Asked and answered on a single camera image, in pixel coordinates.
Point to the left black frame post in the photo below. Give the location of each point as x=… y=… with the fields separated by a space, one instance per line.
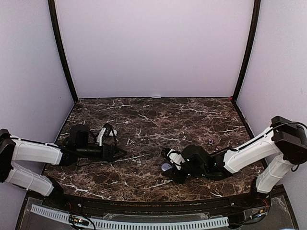
x=60 y=48

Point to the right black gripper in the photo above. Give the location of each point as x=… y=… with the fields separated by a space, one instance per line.
x=174 y=175

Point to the white slotted cable duct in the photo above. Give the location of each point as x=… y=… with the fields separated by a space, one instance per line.
x=102 y=224

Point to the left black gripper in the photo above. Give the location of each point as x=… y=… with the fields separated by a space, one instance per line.
x=109 y=156

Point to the black frame post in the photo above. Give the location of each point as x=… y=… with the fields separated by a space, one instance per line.
x=60 y=48
x=248 y=50

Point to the purple round charging case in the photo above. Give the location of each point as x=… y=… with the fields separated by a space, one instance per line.
x=166 y=166

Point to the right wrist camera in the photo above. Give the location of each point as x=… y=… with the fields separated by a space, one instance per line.
x=174 y=156

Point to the right black frame post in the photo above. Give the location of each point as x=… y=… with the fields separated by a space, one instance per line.
x=248 y=50

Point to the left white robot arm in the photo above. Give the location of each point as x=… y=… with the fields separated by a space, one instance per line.
x=14 y=149

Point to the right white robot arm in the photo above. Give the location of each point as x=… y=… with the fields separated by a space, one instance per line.
x=285 y=139

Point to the white earbud charging case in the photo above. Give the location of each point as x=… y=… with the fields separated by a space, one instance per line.
x=113 y=133

